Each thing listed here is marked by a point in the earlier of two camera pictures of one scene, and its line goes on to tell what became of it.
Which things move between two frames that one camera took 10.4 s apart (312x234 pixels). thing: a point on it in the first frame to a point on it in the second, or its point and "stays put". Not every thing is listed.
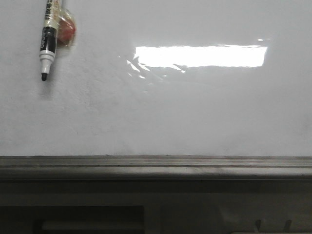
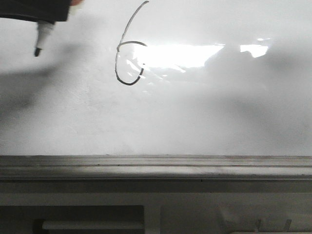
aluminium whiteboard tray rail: (250, 167) stays put
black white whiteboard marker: (48, 49) to (44, 29)
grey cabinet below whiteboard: (155, 206) stays put
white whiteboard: (166, 78) stays put
